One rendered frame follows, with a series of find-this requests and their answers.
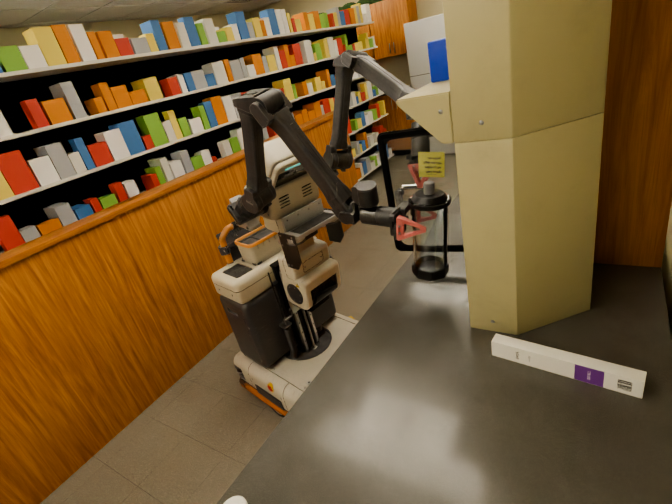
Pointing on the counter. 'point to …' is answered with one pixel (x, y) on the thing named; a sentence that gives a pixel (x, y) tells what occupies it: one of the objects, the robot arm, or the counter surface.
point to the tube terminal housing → (527, 153)
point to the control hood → (431, 109)
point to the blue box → (438, 60)
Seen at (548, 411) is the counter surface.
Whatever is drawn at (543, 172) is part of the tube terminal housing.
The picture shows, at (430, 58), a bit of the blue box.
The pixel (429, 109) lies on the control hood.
